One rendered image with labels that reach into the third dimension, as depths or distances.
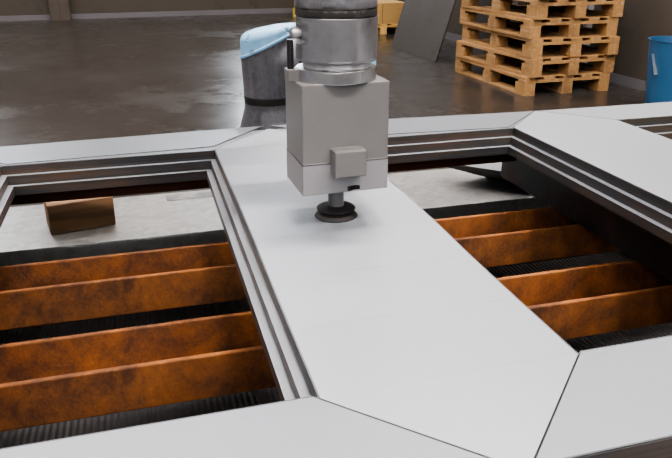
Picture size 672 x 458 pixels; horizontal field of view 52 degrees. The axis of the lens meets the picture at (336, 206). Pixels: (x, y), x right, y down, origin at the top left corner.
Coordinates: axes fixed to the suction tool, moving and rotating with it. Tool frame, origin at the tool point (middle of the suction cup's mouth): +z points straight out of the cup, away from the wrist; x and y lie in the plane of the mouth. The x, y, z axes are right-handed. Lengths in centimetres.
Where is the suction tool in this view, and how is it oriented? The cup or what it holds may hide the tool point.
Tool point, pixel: (336, 226)
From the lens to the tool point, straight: 70.2
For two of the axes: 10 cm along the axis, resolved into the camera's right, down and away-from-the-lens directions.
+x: -3.0, -3.4, 8.9
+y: 9.5, -1.1, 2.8
